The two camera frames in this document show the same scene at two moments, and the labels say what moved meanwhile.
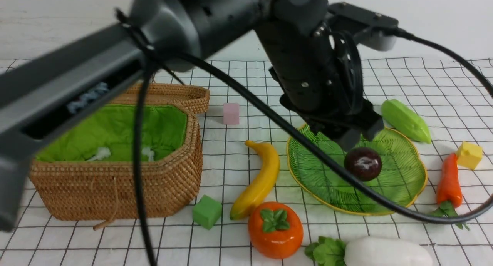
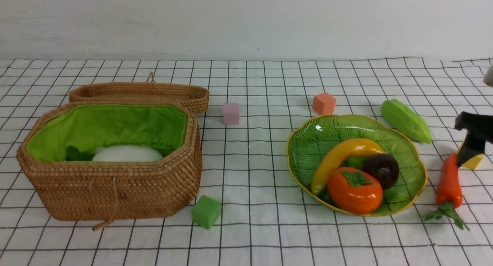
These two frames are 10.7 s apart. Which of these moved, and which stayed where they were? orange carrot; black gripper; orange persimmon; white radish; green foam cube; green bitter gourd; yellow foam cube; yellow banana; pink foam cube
Moved: orange persimmon; yellow banana; black gripper; white radish
Stayed: pink foam cube; yellow foam cube; orange carrot; green bitter gourd; green foam cube
